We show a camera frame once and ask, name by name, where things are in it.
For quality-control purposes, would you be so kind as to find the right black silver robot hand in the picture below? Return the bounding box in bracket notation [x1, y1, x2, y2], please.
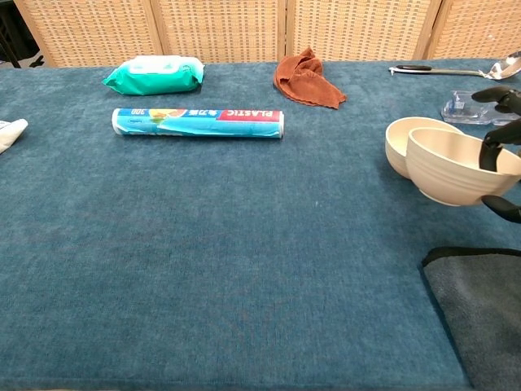
[471, 86, 521, 224]

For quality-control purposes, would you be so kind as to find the white bowl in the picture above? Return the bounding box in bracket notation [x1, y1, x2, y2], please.
[384, 116, 463, 180]
[405, 126, 521, 207]

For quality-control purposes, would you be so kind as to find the clear plastic water bottle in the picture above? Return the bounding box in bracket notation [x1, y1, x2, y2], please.
[440, 90, 521, 126]

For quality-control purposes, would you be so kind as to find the grey towel black trim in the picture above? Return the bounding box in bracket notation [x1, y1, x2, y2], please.
[420, 246, 521, 390]

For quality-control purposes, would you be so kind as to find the brown cloth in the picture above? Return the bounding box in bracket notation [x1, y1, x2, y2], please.
[273, 47, 348, 110]

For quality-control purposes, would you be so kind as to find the woven wooden folding screen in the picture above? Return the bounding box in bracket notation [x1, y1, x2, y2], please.
[14, 0, 521, 68]

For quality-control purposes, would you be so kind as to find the blue plastic wrap box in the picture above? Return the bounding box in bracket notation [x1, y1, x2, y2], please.
[111, 108, 285, 140]

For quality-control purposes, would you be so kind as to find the blue table mat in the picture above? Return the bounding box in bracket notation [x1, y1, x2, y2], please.
[0, 59, 521, 391]

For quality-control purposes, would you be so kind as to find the green wet wipes pack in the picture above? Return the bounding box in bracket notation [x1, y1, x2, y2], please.
[101, 55, 204, 97]

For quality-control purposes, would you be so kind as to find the white sugar bag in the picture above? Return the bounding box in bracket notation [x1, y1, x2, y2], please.
[0, 118, 29, 155]

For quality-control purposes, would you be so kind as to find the steel ladle black handle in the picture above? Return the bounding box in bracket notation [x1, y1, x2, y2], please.
[388, 51, 521, 81]

